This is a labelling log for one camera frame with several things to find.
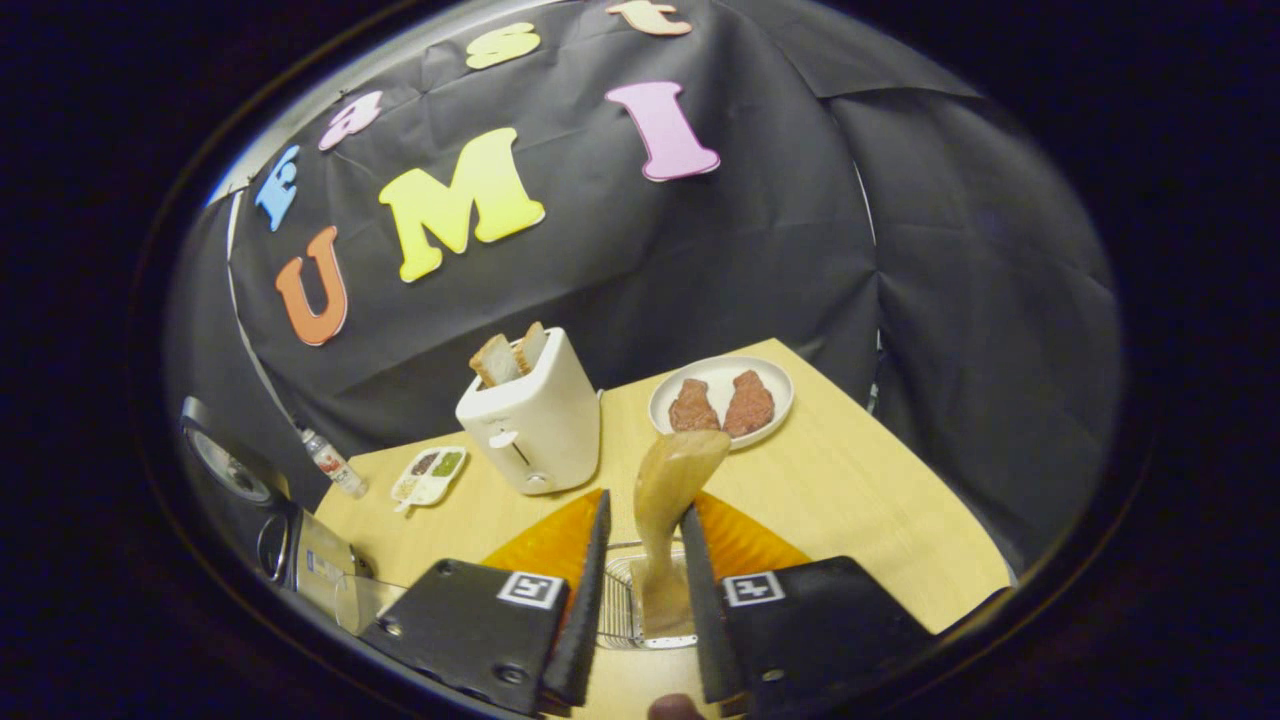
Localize white divided grain dish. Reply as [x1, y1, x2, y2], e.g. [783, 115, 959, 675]
[390, 446, 469, 513]

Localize white round plate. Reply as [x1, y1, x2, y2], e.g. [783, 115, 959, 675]
[648, 356, 796, 451]

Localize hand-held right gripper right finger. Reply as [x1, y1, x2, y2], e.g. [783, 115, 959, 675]
[680, 490, 936, 706]

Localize black rice cooker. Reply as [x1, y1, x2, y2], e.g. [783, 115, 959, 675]
[180, 395, 376, 621]

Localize metal wire chopstick holder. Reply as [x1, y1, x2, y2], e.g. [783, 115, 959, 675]
[597, 540, 701, 651]

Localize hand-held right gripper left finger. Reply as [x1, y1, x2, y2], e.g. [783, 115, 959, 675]
[360, 489, 613, 717]

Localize black backdrop cloth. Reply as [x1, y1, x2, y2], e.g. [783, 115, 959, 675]
[160, 0, 1121, 576]

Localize toast slice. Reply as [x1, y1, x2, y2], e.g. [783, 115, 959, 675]
[469, 334, 523, 389]
[513, 321, 549, 376]

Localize clear tray of rice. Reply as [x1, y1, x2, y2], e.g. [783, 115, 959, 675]
[333, 573, 411, 638]

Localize wooden spoon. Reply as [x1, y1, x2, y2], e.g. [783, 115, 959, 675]
[633, 430, 733, 641]

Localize white toaster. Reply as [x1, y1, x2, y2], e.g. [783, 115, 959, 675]
[455, 327, 603, 496]

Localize small clear bottle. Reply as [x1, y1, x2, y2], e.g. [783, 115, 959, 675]
[300, 428, 369, 500]

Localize brown meat piece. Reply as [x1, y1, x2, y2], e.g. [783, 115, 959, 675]
[722, 370, 776, 438]
[668, 378, 720, 433]

